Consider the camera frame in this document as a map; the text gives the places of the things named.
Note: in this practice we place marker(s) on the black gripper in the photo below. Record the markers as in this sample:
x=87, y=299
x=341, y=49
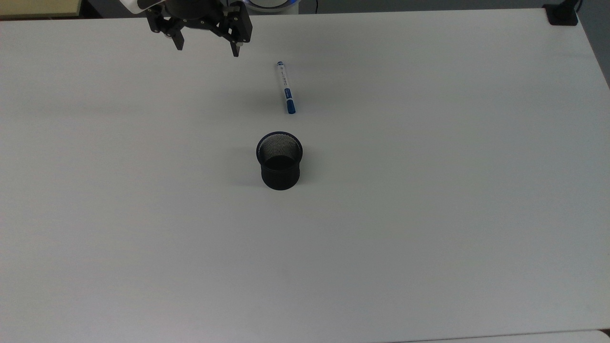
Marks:
x=195, y=14

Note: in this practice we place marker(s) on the black corner table clamp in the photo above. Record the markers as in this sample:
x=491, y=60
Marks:
x=562, y=16

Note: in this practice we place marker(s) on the blue and white marker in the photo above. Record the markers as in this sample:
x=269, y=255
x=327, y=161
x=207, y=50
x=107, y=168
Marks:
x=286, y=88

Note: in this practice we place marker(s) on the beige board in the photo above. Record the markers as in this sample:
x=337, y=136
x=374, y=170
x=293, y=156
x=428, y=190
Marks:
x=38, y=7

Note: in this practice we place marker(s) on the black mesh pen cup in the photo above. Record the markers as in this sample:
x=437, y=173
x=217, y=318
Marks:
x=281, y=178

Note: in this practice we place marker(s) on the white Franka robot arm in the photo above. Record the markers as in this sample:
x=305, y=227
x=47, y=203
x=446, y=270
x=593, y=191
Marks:
x=138, y=5

